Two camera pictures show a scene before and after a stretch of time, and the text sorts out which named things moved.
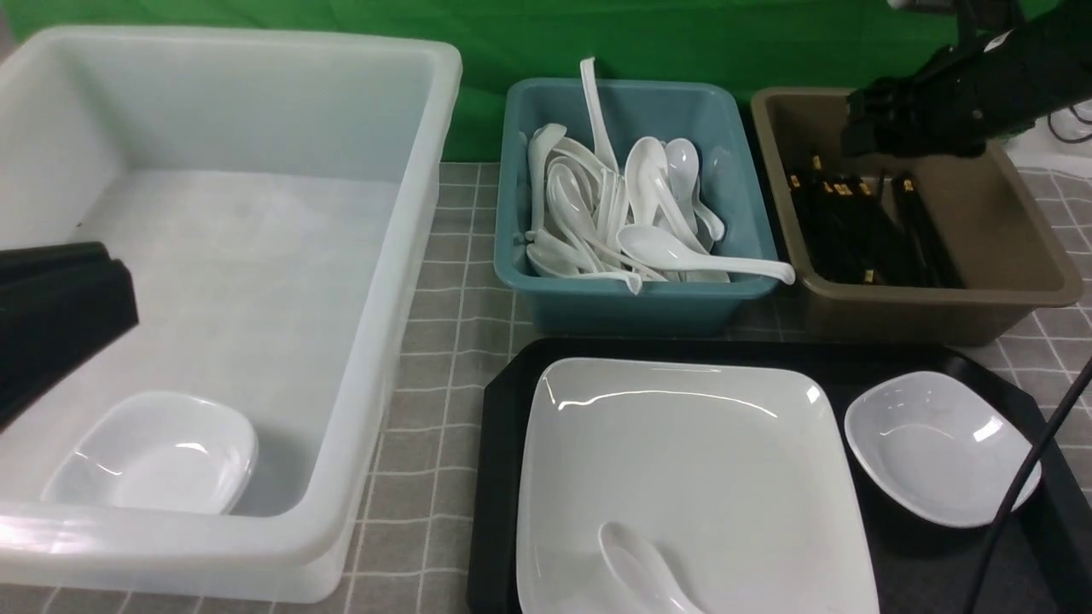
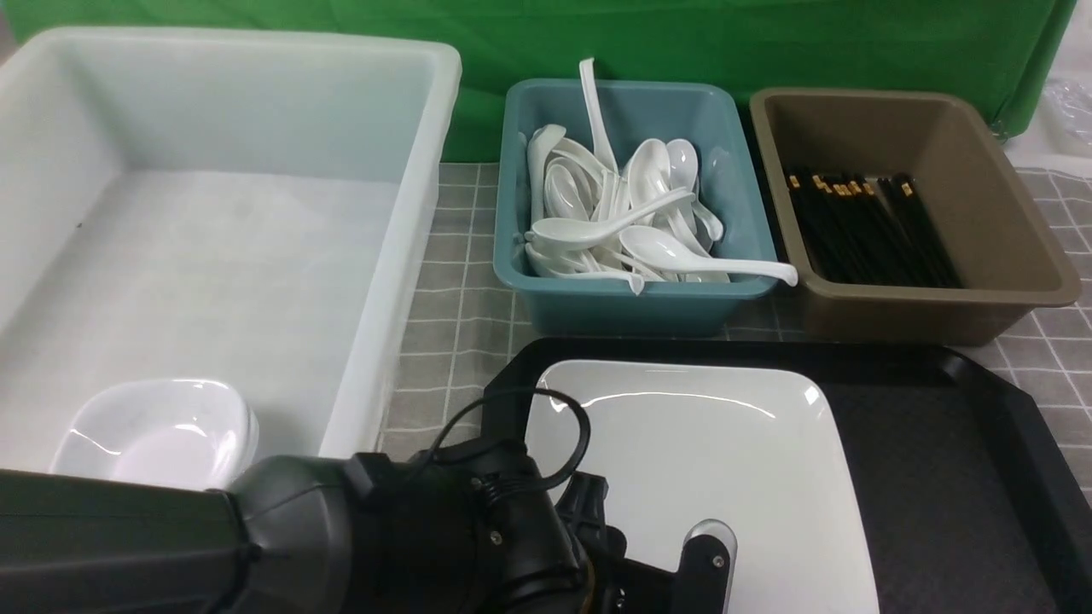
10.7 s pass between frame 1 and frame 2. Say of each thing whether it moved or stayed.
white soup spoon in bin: stayed
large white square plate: stayed
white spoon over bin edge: stayed
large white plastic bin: stayed
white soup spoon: moved
